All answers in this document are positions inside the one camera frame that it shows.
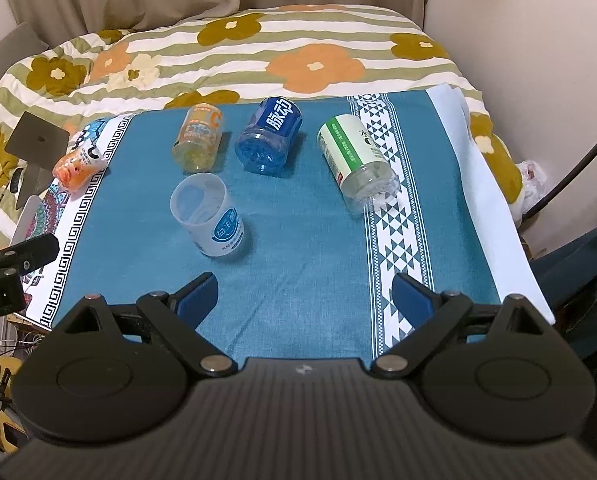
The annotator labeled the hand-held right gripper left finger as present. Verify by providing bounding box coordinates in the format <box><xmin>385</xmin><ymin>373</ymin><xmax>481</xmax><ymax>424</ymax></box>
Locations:
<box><xmin>53</xmin><ymin>272</ymin><xmax>236</xmax><ymax>377</ymax></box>

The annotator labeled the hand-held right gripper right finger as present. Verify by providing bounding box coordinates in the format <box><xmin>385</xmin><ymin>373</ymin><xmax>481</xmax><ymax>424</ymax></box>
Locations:
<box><xmin>371</xmin><ymin>272</ymin><xmax>557</xmax><ymax>378</ymax></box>

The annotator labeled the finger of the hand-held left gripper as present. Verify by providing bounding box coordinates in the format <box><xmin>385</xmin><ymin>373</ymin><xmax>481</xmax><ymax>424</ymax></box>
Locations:
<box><xmin>0</xmin><ymin>233</ymin><xmax>60</xmax><ymax>281</ymax></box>

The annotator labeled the clear bottle green label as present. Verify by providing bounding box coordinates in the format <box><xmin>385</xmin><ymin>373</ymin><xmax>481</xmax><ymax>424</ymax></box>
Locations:
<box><xmin>317</xmin><ymin>114</ymin><xmax>400</xmax><ymax>207</ymax></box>

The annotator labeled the yellow orange-label bottle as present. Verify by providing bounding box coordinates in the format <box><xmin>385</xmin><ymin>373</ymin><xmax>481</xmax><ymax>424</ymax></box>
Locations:
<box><xmin>172</xmin><ymin>103</ymin><xmax>224</xmax><ymax>172</ymax></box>

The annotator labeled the blue plastic bottle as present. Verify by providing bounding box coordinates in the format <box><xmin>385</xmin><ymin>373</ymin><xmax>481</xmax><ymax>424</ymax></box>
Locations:
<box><xmin>234</xmin><ymin>96</ymin><xmax>303</xmax><ymax>176</ymax></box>

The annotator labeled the white cup with blue label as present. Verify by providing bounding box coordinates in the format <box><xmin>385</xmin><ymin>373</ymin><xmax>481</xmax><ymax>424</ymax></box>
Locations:
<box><xmin>170</xmin><ymin>172</ymin><xmax>244</xmax><ymax>259</ymax></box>

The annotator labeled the mandala patterned cloth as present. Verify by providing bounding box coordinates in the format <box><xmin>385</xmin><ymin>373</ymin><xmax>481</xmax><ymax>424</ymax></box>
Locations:
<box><xmin>22</xmin><ymin>112</ymin><xmax>136</xmax><ymax>328</ymax></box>

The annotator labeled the grey metal stand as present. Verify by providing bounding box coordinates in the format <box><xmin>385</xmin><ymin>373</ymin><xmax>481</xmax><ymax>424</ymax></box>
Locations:
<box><xmin>4</xmin><ymin>111</ymin><xmax>72</xmax><ymax>209</ymax></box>

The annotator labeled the teal patterned cloth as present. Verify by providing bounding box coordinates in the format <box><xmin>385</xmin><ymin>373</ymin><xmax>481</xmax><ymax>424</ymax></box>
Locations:
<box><xmin>48</xmin><ymin>82</ymin><xmax>503</xmax><ymax>363</ymax></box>

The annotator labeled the white cloth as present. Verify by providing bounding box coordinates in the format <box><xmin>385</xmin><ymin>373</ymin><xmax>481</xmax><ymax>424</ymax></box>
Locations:
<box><xmin>426</xmin><ymin>82</ymin><xmax>557</xmax><ymax>326</ymax></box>

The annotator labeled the white plastic bag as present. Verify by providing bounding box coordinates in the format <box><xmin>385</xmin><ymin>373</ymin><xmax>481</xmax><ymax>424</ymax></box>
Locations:
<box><xmin>509</xmin><ymin>159</ymin><xmax>548</xmax><ymax>226</ymax></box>

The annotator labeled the blue denim clothing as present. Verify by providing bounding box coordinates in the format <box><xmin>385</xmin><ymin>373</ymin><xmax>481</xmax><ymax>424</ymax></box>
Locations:
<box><xmin>529</xmin><ymin>222</ymin><xmax>597</xmax><ymax>361</ymax></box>

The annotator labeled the grey chair back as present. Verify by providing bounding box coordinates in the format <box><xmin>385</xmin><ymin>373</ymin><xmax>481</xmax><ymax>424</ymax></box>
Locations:
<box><xmin>0</xmin><ymin>22</ymin><xmax>50</xmax><ymax>128</ymax></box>

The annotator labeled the floral striped blanket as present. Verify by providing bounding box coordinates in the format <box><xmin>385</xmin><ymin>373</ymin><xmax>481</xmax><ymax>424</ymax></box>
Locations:
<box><xmin>0</xmin><ymin>4</ymin><xmax>524</xmax><ymax>241</ymax></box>

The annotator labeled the black cable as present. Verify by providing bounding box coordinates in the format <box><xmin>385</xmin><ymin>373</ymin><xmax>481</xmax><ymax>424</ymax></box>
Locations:
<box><xmin>521</xmin><ymin>115</ymin><xmax>597</xmax><ymax>221</ymax></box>

